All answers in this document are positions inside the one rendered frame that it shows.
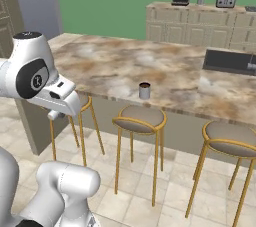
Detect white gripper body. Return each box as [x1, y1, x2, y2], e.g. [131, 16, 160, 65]
[29, 89, 83, 118]

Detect marble dining counter island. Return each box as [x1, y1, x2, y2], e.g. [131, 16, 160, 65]
[14, 32, 256, 169]

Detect grey cup of hot chocolate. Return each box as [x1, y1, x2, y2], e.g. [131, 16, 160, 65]
[138, 81, 152, 101]

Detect gold stool with beige seat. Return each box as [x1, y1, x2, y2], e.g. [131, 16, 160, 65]
[111, 103, 168, 208]
[48, 93, 106, 168]
[184, 119, 256, 227]

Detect tall beige cupboard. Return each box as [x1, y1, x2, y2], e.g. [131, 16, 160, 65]
[0, 0, 25, 60]

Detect beige base cupboard run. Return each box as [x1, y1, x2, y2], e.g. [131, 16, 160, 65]
[145, 1, 256, 54]

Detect dark grey sink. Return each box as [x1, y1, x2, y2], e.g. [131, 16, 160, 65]
[202, 47, 256, 77]

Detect silver toaster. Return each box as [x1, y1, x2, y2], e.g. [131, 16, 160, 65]
[215, 0, 238, 9]

